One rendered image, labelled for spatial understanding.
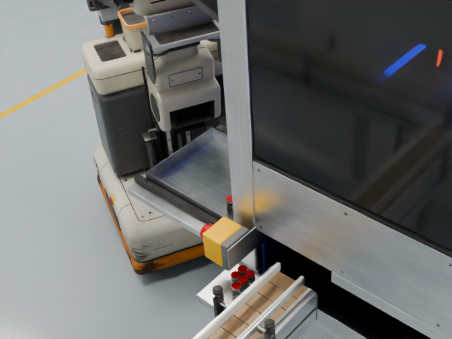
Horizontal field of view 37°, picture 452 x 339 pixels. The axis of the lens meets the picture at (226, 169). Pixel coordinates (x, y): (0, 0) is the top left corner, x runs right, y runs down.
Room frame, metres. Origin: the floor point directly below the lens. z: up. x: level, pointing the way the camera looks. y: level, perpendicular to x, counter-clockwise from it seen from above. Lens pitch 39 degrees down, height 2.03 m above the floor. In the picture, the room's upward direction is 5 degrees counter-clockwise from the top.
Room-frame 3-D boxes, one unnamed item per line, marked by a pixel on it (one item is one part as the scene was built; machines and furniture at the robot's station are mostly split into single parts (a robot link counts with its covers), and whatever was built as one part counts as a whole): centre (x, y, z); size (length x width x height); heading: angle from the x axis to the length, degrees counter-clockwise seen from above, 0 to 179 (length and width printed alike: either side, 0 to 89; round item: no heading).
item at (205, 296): (1.00, -0.01, 0.87); 0.14 x 0.13 x 0.02; 45
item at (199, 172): (1.38, 0.00, 0.90); 0.34 x 0.26 x 0.04; 45
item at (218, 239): (1.04, 0.01, 1.00); 0.08 x 0.07 x 0.07; 45
